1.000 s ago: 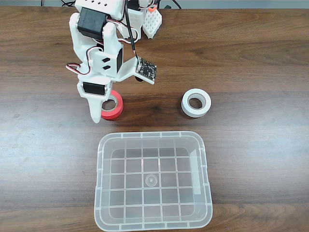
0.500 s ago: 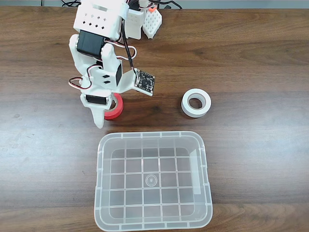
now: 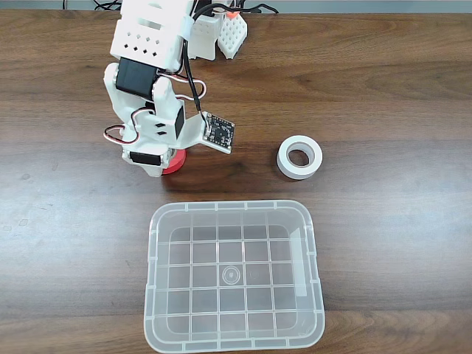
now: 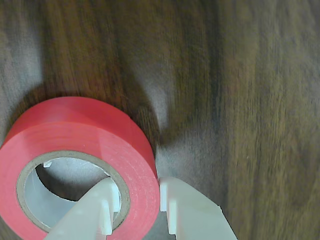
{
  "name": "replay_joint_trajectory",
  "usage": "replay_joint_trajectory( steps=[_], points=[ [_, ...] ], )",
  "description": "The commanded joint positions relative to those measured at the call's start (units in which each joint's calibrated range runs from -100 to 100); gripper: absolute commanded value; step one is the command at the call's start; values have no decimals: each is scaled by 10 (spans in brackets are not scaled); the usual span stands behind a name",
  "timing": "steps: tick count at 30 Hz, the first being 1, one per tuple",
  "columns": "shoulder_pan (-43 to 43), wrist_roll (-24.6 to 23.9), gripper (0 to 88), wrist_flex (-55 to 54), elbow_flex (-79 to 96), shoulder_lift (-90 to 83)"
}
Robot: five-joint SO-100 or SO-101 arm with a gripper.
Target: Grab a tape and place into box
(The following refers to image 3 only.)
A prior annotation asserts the looped black cable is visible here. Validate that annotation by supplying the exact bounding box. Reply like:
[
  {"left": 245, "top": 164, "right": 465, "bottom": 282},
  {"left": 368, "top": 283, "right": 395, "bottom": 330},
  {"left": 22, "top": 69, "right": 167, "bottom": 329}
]
[{"left": 92, "top": 0, "right": 123, "bottom": 12}]

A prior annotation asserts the clear plastic box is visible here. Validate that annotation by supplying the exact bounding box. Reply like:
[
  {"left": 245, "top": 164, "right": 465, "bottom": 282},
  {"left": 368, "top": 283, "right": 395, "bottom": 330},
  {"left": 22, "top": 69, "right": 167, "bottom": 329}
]
[{"left": 142, "top": 199, "right": 326, "bottom": 354}]

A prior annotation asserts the black camera cable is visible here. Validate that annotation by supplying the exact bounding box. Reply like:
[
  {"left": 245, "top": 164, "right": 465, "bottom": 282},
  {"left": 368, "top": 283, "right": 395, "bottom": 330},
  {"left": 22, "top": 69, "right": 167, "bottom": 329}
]
[{"left": 181, "top": 2, "right": 280, "bottom": 125}]

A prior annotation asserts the white tape roll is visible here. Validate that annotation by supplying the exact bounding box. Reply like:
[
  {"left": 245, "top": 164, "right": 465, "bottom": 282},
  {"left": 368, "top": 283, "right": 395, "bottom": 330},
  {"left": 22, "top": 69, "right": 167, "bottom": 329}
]
[{"left": 276, "top": 134, "right": 324, "bottom": 181}]

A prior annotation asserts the camera module on white mount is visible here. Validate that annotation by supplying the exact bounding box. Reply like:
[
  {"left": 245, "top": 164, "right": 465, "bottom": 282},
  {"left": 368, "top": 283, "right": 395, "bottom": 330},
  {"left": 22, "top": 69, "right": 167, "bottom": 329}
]
[{"left": 183, "top": 111, "right": 237, "bottom": 154}]

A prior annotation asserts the red tape roll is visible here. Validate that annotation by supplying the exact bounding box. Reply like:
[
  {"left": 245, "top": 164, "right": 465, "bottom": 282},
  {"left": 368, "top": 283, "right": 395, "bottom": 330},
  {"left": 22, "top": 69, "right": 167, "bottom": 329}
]
[{"left": 161, "top": 147, "right": 187, "bottom": 176}]

